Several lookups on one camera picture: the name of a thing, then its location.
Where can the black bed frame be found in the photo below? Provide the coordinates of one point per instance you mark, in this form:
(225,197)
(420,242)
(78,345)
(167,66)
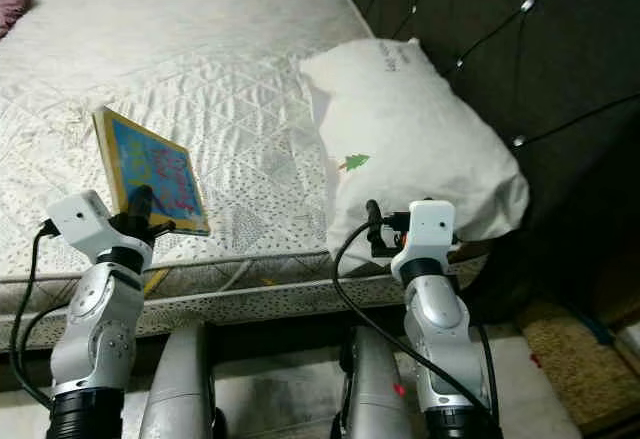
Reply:
(25,371)

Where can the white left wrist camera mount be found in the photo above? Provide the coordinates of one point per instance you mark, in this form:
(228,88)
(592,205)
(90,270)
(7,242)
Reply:
(82,221)

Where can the yellow framed blue picture board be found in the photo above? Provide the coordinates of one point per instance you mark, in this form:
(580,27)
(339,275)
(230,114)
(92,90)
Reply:
(155,174)

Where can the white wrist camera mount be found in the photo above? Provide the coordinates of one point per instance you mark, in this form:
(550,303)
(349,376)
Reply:
(82,221)
(430,227)

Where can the grey robot left leg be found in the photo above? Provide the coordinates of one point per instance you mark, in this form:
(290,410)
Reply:
(182,389)

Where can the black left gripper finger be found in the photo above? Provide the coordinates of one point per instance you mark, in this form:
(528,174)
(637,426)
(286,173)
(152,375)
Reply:
(140,209)

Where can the brown woven floor mat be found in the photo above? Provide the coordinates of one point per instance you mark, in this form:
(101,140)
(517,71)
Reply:
(575,369)

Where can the white Panda Happy Day pillow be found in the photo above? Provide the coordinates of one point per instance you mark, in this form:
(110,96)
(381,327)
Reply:
(410,129)

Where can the black tufted headboard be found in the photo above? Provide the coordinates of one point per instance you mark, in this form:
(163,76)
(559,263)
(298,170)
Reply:
(540,59)

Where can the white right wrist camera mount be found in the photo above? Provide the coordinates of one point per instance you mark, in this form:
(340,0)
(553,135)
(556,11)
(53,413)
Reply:
(430,227)

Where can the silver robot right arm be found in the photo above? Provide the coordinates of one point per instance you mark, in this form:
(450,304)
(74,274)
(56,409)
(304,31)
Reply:
(445,329)

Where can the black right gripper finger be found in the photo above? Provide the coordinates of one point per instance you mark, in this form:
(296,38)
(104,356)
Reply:
(373,229)

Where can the white quilted mattress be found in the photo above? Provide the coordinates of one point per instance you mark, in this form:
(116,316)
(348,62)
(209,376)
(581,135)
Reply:
(190,59)

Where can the grey robot leg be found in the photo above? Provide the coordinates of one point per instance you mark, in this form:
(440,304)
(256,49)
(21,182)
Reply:
(372,389)
(182,389)

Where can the grey robot right leg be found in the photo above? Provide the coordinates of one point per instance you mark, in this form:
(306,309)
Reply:
(372,389)

